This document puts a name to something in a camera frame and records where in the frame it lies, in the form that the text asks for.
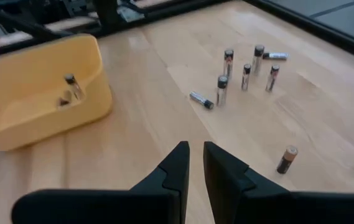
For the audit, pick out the black aluminium table frame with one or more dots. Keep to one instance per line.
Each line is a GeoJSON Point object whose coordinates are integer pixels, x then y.
{"type": "Point", "coordinates": [319, 29]}

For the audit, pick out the yellow plastic bin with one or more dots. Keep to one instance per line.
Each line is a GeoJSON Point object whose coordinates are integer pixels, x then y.
{"type": "Point", "coordinates": [24, 124]}

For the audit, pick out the copper black battery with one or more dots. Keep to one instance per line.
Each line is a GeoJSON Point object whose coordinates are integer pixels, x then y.
{"type": "Point", "coordinates": [287, 159]}

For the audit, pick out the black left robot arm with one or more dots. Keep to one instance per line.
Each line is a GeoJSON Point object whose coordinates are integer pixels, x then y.
{"type": "Point", "coordinates": [106, 15]}

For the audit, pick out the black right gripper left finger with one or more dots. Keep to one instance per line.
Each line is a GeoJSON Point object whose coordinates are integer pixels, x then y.
{"type": "Point", "coordinates": [164, 202]}

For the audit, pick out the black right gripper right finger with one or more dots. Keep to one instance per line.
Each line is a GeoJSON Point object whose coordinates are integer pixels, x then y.
{"type": "Point", "coordinates": [242, 202]}

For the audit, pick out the silver black battery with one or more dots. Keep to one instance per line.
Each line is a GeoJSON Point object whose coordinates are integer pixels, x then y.
{"type": "Point", "coordinates": [246, 77]}
{"type": "Point", "coordinates": [201, 100]}
{"type": "Point", "coordinates": [257, 59]}
{"type": "Point", "coordinates": [272, 77]}
{"type": "Point", "coordinates": [275, 56]}
{"type": "Point", "coordinates": [228, 63]}
{"type": "Point", "coordinates": [221, 90]}
{"type": "Point", "coordinates": [74, 87]}

